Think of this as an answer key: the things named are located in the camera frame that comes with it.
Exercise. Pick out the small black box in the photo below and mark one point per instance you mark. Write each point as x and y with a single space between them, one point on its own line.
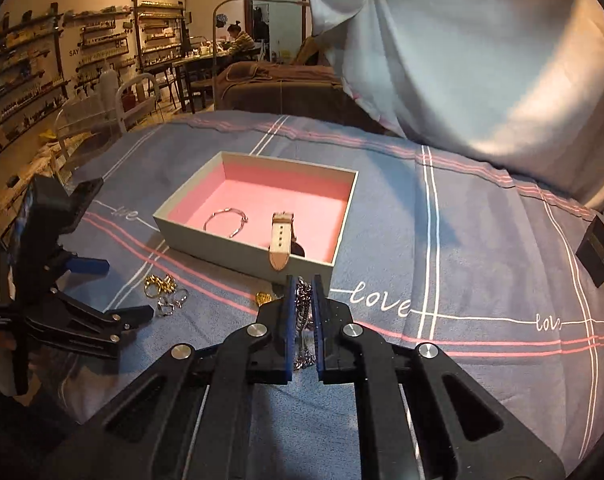
594 252

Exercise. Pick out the metal arc floor lamp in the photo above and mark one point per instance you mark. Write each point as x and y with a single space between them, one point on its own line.
214 60

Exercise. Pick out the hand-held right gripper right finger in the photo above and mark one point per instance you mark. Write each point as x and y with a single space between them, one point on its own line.
319 320

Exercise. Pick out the grey white pillow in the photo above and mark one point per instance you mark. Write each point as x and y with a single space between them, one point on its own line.
482 60

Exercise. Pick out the dark wooden table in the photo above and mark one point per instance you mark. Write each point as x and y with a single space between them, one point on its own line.
217 57

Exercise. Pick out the wall display shelves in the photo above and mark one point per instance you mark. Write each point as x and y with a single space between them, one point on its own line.
22 75

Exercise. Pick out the white metal chair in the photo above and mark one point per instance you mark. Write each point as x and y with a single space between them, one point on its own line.
119 100

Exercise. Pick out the red container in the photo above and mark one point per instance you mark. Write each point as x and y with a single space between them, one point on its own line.
129 99

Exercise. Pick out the gold earring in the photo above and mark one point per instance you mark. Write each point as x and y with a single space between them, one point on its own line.
152 286
169 285

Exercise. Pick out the dark door frame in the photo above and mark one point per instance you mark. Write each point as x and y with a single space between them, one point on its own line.
245 10

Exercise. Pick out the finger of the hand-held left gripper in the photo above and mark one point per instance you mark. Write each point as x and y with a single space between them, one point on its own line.
127 316
89 266

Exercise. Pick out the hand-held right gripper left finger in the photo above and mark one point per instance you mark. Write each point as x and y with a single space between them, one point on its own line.
287 320

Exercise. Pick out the dark wooden chair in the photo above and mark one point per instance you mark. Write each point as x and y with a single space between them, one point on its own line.
194 85

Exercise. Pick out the grey box with pink lining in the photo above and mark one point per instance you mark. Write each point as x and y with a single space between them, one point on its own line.
207 245

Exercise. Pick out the grey striped bedsheet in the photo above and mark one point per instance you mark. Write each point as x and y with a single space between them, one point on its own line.
457 260

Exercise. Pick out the brown covered bed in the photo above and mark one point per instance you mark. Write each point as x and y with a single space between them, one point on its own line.
282 90

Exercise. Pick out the white bottle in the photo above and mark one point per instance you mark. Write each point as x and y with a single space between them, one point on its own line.
108 90

